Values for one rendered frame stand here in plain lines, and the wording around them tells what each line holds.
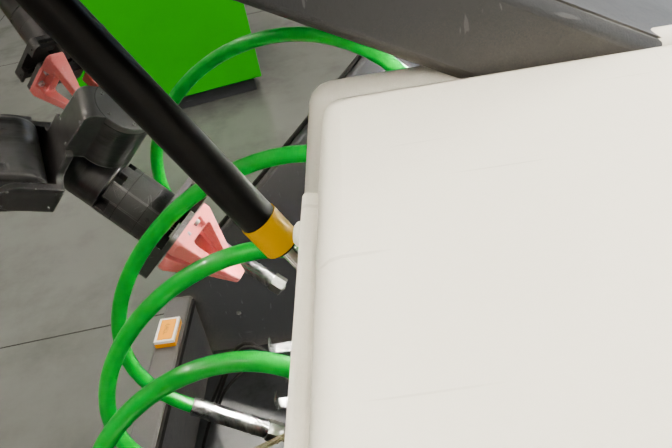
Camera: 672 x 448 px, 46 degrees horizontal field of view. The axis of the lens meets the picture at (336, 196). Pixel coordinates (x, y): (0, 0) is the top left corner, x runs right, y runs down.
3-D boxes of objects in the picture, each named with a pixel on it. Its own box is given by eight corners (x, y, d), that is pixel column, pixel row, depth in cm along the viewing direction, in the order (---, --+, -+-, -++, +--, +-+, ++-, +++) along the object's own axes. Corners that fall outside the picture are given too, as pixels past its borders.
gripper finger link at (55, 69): (135, 91, 90) (89, 29, 91) (84, 106, 85) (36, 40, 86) (113, 125, 95) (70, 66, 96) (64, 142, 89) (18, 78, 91)
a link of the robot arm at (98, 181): (67, 151, 79) (34, 182, 75) (90, 107, 75) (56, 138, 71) (124, 191, 80) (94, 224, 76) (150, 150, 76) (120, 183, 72)
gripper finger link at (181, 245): (240, 286, 74) (158, 228, 73) (206, 323, 78) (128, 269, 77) (264, 243, 80) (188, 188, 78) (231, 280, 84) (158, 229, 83)
